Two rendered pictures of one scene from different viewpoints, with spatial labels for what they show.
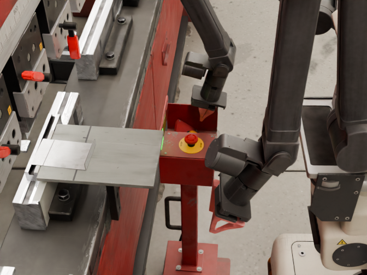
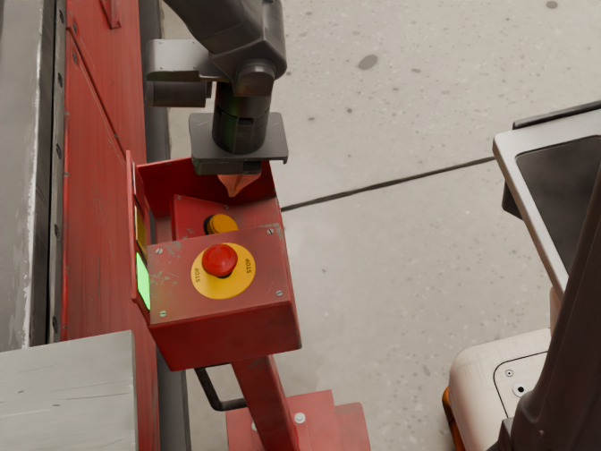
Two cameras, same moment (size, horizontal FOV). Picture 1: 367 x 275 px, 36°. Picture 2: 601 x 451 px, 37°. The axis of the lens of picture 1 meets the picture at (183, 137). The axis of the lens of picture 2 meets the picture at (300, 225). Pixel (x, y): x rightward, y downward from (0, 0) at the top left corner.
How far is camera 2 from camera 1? 0.71 m
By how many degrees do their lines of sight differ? 12
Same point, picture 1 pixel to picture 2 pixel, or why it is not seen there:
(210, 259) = (324, 430)
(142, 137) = (71, 374)
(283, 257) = (482, 409)
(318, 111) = (573, 162)
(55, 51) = not seen: outside the picture
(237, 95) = (288, 31)
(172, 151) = (180, 303)
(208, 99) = (239, 150)
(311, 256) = not seen: hidden behind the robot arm
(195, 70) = (181, 89)
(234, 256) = (368, 394)
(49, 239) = not seen: outside the picture
